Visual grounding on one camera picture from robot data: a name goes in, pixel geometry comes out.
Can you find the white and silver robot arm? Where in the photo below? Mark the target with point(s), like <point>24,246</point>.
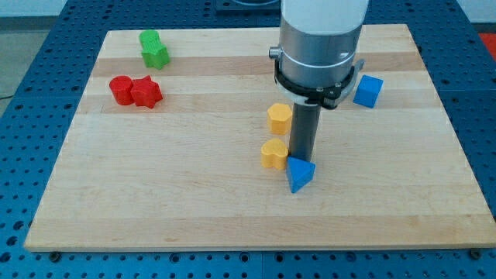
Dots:
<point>314,62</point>

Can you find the blue cube block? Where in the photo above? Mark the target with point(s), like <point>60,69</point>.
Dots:
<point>367,91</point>

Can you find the yellow heart block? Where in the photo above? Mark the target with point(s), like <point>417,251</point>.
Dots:
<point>274,154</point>

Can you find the yellow hexagon block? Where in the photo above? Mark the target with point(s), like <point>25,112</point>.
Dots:
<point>279,118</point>

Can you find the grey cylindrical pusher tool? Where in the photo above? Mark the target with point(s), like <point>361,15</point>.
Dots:
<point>304,126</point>

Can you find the blue triangular prism block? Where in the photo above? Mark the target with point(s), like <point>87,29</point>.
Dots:
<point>299,173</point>

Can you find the wooden board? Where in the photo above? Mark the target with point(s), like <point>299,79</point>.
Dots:
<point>186,174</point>

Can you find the red star block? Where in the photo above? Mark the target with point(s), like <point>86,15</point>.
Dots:
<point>146,92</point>

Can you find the green star block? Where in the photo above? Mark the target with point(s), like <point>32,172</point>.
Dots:
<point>155,56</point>

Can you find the red cylinder block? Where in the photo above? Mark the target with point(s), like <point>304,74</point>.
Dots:
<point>121,87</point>

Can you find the green cylinder block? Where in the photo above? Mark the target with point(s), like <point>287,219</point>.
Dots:
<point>149,40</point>

